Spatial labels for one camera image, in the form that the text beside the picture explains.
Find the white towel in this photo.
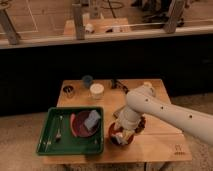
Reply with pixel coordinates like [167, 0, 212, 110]
[113, 134, 128, 145]

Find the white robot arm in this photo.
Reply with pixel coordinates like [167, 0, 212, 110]
[114, 82, 213, 146]

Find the green plastic tray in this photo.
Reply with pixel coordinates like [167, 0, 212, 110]
[36, 106, 104, 156]

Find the dark brown grape bunch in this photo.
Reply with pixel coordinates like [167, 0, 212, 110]
[136, 117, 146, 133]

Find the red brown bowl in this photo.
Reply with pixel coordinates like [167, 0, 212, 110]
[108, 122, 134, 146]

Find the grey rectangular block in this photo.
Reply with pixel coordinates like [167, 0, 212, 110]
[113, 110, 120, 118]

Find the wooden table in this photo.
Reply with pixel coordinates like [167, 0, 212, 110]
[43, 80, 192, 164]

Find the grey blue sponge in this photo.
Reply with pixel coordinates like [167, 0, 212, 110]
[84, 110, 101, 131]

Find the dark red plate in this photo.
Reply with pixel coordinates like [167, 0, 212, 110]
[72, 110, 101, 138]

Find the white cup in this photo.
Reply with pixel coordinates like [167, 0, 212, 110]
[90, 83, 104, 99]

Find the blue cup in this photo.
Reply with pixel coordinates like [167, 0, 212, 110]
[82, 75, 93, 89]

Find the metal fork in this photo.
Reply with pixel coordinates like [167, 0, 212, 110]
[55, 115, 63, 141]

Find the small dark glass jar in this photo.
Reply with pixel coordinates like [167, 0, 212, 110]
[63, 85, 75, 98]

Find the black handled tool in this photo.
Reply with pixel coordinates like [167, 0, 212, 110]
[111, 79, 129, 94]

